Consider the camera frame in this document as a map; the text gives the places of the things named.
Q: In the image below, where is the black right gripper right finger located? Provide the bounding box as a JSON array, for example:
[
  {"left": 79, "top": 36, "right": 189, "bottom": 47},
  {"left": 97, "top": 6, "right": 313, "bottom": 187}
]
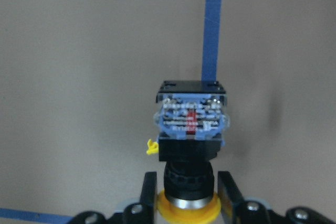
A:
[{"left": 217, "top": 171, "right": 335, "bottom": 224}]

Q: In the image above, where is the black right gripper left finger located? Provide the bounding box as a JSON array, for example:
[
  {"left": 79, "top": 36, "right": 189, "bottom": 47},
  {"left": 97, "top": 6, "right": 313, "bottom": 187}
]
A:
[{"left": 68, "top": 172, "right": 157, "bottom": 224}]

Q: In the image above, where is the yellow push button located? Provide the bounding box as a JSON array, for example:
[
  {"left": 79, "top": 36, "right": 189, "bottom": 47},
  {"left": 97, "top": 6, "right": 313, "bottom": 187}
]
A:
[{"left": 146, "top": 80, "right": 230, "bottom": 223}]

